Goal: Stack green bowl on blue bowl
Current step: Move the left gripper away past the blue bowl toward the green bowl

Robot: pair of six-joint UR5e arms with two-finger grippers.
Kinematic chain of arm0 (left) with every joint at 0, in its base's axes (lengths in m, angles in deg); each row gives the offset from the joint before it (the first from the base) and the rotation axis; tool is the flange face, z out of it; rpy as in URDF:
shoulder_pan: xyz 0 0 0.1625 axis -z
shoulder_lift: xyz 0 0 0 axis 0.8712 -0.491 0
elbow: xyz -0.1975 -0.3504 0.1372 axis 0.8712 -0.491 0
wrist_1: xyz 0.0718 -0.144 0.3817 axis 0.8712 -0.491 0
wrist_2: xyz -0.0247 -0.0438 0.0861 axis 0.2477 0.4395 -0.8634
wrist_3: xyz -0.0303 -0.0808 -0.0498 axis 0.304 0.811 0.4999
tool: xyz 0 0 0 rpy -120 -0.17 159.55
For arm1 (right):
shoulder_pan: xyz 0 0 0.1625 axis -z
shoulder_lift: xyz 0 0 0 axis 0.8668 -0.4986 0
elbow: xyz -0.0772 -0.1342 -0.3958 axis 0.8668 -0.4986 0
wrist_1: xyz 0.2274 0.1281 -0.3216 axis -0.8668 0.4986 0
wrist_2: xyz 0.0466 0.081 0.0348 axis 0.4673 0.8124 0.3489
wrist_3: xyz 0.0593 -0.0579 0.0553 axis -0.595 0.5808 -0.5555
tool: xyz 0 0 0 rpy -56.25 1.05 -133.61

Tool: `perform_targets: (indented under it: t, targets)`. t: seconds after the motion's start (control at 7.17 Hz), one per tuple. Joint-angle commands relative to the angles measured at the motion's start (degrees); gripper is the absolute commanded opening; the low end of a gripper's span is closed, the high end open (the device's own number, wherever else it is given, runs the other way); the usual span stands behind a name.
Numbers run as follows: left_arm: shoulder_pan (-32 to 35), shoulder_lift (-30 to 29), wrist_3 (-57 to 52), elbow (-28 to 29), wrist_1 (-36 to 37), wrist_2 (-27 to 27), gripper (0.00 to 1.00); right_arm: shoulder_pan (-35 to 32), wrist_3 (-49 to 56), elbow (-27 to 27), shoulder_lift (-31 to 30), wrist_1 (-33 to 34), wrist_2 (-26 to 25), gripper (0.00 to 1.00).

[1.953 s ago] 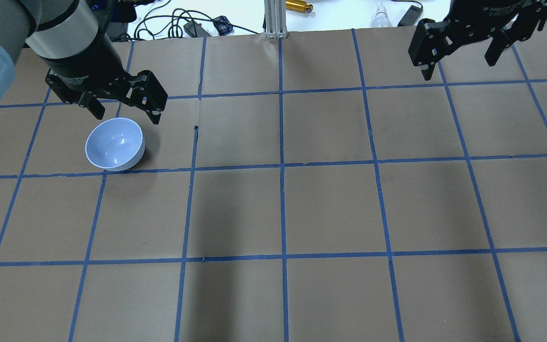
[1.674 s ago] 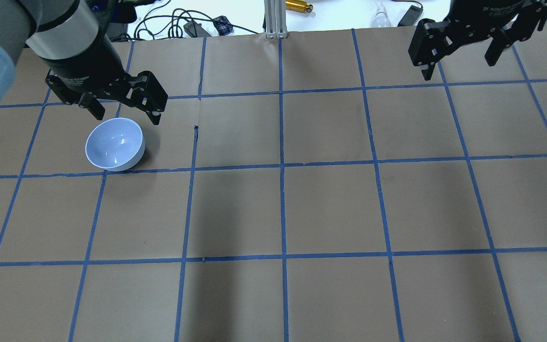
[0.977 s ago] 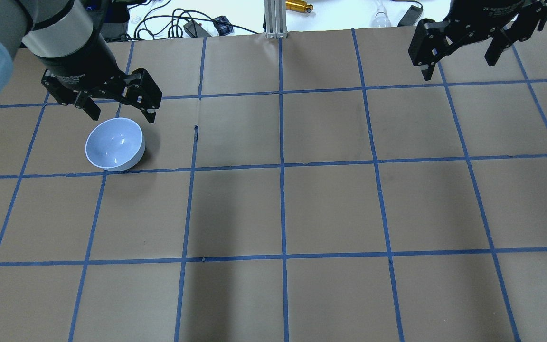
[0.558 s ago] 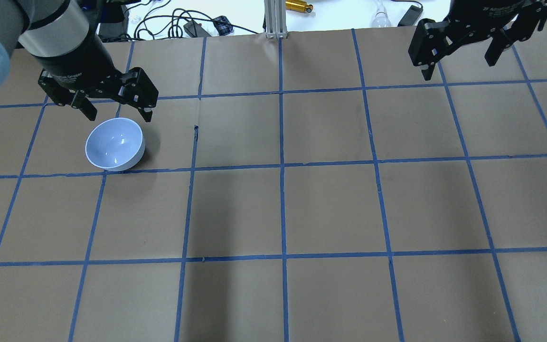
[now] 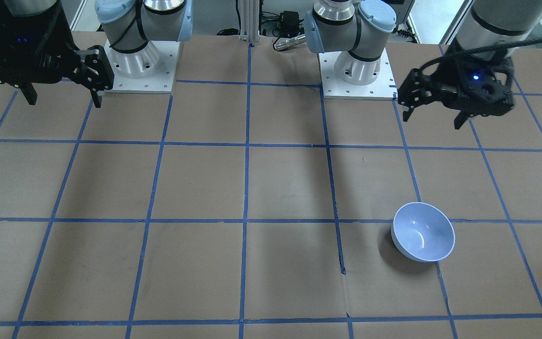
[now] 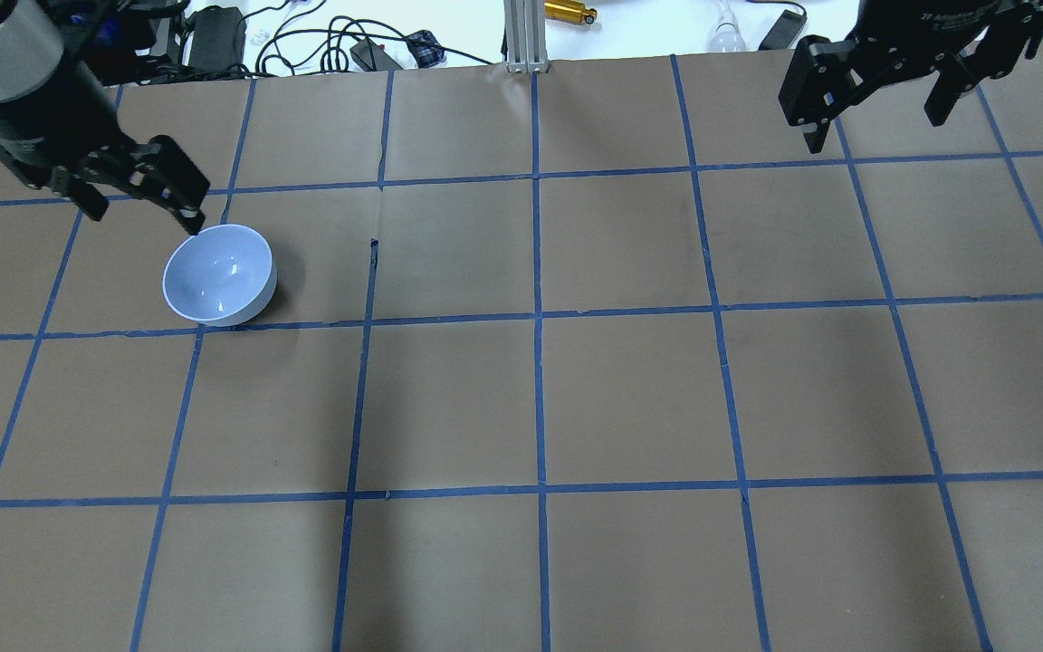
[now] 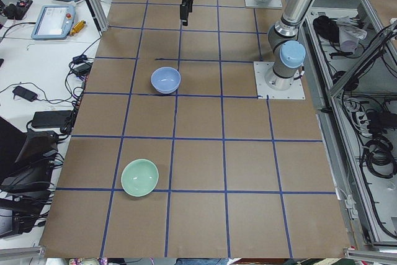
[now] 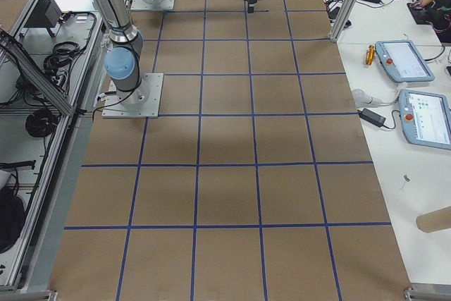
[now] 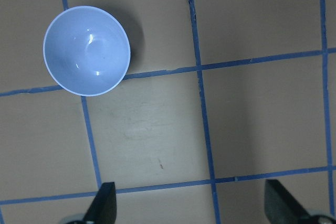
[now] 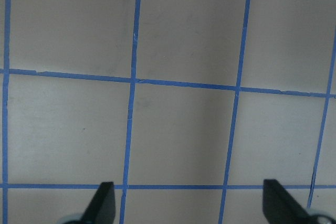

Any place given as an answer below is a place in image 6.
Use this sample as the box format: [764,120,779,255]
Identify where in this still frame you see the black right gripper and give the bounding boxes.
[778,1,1043,154]

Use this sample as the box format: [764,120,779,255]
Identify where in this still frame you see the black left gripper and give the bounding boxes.
[0,114,210,236]

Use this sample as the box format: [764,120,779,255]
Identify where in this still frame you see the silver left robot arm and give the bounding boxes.
[0,1,210,235]

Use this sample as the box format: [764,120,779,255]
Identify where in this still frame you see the light blue bowl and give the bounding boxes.
[161,224,278,327]

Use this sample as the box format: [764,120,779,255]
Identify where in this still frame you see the black power adapter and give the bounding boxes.
[758,9,807,51]

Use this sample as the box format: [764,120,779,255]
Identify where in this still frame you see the black power brick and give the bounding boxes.
[185,5,245,72]

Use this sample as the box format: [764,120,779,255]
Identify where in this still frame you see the white light bulb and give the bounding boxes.
[708,1,748,53]

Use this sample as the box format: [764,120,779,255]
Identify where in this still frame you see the gold cylindrical tool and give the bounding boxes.
[543,0,598,25]

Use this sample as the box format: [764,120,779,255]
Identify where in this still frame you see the tangled black cables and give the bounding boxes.
[254,0,495,77]

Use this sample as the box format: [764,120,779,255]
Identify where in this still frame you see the silver aluminium frame post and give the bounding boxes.
[503,0,550,74]

